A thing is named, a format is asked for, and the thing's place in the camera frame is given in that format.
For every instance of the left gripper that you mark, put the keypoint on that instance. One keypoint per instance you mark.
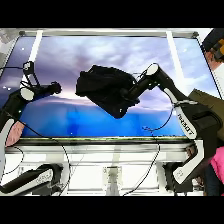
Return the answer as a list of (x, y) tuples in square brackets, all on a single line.
[(54, 88)]

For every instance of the black garment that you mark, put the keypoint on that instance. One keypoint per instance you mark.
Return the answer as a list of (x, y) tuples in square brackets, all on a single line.
[(100, 83)]

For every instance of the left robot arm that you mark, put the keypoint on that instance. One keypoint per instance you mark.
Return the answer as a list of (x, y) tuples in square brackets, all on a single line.
[(13, 103)]

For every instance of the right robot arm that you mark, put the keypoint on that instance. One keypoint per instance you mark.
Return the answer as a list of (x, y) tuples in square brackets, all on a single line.
[(160, 78)]

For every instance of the pale pink garment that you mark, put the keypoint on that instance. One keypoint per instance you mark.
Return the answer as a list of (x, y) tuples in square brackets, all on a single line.
[(15, 133)]

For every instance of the olive garment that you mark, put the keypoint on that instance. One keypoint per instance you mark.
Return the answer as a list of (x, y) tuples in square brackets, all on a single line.
[(210, 105)]

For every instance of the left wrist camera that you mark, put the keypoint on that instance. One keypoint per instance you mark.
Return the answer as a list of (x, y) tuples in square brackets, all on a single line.
[(28, 67)]

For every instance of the silver frame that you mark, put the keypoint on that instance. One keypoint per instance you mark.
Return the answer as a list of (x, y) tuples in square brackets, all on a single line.
[(110, 148)]

